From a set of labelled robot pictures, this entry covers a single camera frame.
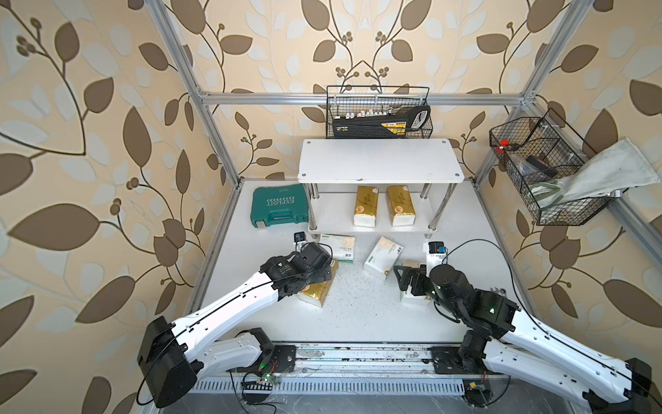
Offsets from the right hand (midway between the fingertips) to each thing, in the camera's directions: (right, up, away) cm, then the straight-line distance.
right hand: (406, 268), depth 75 cm
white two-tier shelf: (-4, +26, +26) cm, 37 cm away
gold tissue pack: (-27, -9, +5) cm, 29 cm away
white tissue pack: (-18, +3, +18) cm, 26 cm away
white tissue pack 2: (-4, 0, +16) cm, 16 cm away
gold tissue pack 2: (-10, +18, +19) cm, 28 cm away
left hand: (-27, -1, +3) cm, 27 cm away
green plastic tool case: (-45, +19, +31) cm, 58 cm away
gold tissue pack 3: (+3, +17, +18) cm, 25 cm away
